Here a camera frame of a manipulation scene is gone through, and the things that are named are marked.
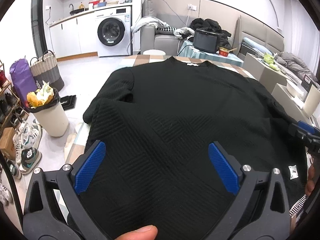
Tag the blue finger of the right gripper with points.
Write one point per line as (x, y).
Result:
(303, 130)

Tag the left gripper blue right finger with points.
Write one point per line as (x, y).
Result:
(227, 167)

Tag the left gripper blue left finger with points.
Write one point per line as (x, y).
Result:
(86, 166)

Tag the black textured sweater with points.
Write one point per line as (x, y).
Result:
(157, 121)

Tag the pile of black clothes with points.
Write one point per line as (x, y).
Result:
(214, 27)

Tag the person's right hand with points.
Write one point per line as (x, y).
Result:
(310, 185)

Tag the person's left hand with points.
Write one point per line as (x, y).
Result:
(145, 233)

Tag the white green sneakers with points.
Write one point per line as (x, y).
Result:
(26, 141)

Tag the yellow green toy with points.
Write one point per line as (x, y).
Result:
(269, 60)

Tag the grey bedside cabinet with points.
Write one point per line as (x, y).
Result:
(275, 83)

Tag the cream trash bin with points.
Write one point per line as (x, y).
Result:
(45, 104)

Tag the wooden shoe rack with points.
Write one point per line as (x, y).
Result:
(12, 110)

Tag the bed with grey headboard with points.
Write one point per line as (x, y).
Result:
(247, 26)

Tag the woven laundry basket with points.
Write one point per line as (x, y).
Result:
(45, 69)

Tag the purple bag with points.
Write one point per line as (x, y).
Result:
(22, 79)

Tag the red bowl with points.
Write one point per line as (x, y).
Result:
(225, 52)

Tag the white round stool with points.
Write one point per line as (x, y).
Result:
(154, 52)

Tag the teal checkered side table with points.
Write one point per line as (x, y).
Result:
(188, 50)

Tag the white washing machine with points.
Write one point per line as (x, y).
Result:
(114, 37)

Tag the grey sofa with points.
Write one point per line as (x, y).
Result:
(152, 36)

